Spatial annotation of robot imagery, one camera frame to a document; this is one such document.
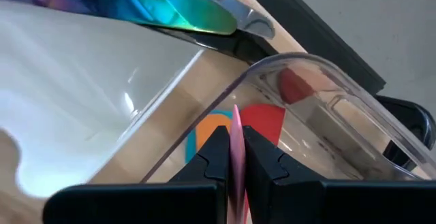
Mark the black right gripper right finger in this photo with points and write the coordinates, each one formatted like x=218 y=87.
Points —
x=340 y=203

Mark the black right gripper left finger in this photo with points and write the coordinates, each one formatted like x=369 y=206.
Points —
x=136 y=203

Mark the pink silicone spatula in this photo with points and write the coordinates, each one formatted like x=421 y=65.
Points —
x=237 y=156

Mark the red silicone spatula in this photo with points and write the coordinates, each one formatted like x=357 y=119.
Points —
x=262 y=122

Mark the white plastic bin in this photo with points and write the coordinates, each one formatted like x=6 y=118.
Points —
x=68 y=98

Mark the black aluminium table frame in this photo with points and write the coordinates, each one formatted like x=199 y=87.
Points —
x=316 y=33

